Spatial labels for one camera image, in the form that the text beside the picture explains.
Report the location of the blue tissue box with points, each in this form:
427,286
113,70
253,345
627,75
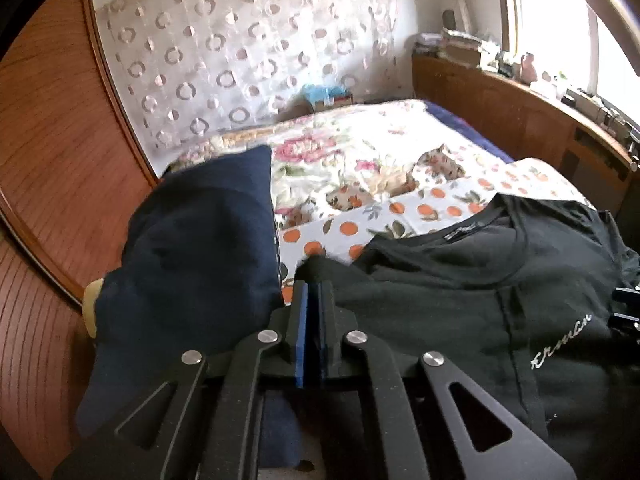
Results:
321,98

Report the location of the floral patterned quilt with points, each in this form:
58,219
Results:
342,159

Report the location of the stack of books and papers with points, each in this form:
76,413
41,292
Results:
457,47

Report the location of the orange fruit print bedsheet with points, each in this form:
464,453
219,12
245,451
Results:
433,208

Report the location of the pink figurine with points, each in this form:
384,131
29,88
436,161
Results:
528,73

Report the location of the bright window with frame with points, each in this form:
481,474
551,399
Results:
573,49

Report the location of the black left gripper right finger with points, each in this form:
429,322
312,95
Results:
428,419

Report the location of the folded navy blue garment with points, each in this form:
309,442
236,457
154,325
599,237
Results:
199,272

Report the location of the yellow cloth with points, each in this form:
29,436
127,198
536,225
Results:
88,308

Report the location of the long wooden desk cabinet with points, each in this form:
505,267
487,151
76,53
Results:
524,124

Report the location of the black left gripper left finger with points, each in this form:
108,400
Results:
200,419

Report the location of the circle patterned lace curtain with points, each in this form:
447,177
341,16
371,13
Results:
188,69

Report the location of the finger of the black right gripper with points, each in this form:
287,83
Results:
626,295
624,325

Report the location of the navy blue blanket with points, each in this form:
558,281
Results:
455,122

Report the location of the black t-shirt with script logo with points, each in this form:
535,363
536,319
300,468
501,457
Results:
519,297

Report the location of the brown wooden wardrobe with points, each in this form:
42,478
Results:
70,178

